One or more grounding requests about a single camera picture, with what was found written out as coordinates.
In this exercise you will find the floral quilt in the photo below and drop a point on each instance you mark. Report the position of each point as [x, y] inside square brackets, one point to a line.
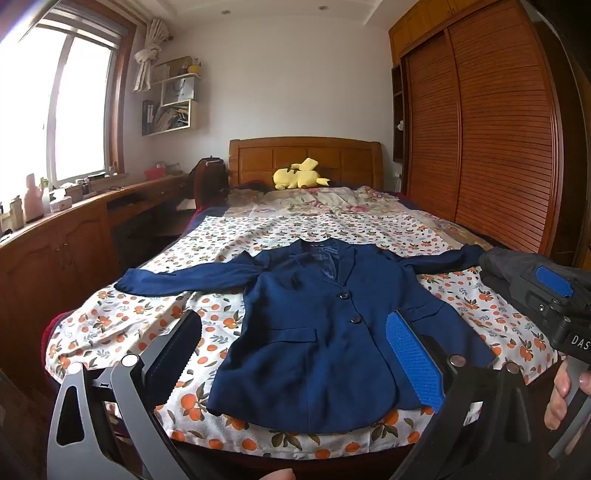
[323, 201]

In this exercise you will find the orange print bed sheet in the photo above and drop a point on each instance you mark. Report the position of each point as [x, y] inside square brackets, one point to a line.
[138, 323]

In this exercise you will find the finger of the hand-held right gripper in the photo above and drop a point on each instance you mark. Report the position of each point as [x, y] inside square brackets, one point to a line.
[553, 280]

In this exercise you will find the yellow plush toy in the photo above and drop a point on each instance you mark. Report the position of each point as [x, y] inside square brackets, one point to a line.
[298, 177]

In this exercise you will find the wooden bed headboard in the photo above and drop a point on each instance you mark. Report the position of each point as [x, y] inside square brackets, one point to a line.
[323, 159]

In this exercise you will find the wooden slatted wardrobe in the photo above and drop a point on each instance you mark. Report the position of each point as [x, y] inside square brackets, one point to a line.
[498, 138]

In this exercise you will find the red basin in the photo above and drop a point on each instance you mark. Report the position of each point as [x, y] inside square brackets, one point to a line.
[155, 174]

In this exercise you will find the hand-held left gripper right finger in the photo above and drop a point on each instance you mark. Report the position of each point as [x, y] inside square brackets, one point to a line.
[413, 364]

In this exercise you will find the navy blue blazer jacket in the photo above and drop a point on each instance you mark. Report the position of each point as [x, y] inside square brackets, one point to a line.
[323, 350]

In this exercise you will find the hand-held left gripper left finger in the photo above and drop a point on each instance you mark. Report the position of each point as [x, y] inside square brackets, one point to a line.
[175, 355]

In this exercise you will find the brown chair with bag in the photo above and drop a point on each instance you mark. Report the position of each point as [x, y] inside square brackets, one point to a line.
[210, 182]

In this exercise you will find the white wall shelf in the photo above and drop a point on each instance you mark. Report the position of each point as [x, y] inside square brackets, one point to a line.
[178, 115]

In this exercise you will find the white paper bag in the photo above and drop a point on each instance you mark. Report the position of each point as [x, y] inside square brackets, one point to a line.
[182, 88]

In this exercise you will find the tied cream curtain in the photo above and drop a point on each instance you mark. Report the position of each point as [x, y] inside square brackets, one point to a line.
[147, 55]

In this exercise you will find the person's right hand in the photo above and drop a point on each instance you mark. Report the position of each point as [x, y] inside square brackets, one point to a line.
[557, 401]

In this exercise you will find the long wooden desk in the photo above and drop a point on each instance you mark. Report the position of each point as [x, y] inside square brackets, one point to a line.
[55, 258]

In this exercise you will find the person's left hand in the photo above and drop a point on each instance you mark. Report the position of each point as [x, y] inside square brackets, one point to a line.
[279, 475]

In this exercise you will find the wood framed window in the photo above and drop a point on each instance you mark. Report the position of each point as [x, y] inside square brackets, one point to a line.
[69, 106]

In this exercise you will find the pink bottle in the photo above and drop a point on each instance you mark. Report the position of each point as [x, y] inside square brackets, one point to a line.
[32, 201]

